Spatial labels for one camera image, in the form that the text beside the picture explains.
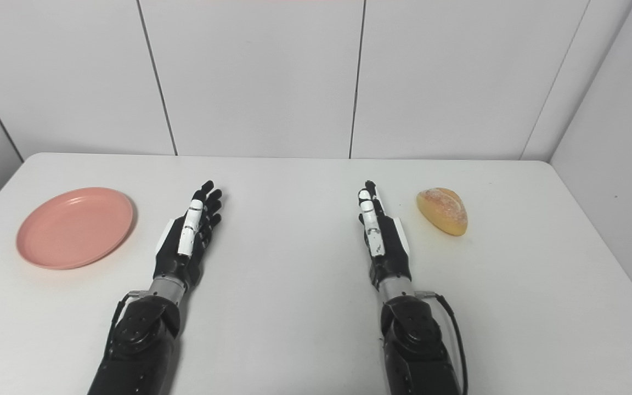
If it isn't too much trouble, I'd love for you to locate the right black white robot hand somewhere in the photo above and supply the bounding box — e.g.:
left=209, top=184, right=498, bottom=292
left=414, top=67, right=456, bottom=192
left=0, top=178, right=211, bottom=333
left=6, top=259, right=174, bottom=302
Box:
left=357, top=180, right=413, bottom=290

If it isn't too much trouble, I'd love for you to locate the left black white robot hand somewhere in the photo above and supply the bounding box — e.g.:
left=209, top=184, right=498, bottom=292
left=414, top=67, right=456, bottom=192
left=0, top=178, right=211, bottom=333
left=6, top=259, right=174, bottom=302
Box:
left=153, top=180, right=223, bottom=288

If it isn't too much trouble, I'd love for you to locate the golden bread roll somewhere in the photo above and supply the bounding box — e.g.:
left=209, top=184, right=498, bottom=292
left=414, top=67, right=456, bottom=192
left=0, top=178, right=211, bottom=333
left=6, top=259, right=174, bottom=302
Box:
left=416, top=188, right=469, bottom=236

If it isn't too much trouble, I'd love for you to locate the pink round plate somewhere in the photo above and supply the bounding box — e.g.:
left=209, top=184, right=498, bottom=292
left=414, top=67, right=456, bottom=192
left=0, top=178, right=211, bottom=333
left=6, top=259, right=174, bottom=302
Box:
left=16, top=187, right=134, bottom=270

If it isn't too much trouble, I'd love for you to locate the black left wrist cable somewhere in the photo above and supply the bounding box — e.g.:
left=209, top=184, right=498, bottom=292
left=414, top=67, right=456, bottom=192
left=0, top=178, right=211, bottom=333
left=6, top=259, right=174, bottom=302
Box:
left=105, top=289, right=146, bottom=352

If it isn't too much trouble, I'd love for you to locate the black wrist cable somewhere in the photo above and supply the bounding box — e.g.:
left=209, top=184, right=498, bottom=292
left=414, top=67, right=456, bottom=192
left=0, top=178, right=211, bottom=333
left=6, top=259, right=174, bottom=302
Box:
left=105, top=289, right=146, bottom=352
left=415, top=290, right=469, bottom=395

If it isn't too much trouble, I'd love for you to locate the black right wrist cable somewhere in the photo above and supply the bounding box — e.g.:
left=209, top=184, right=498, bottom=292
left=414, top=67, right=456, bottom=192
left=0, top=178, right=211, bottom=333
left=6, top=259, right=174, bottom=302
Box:
left=415, top=290, right=469, bottom=395

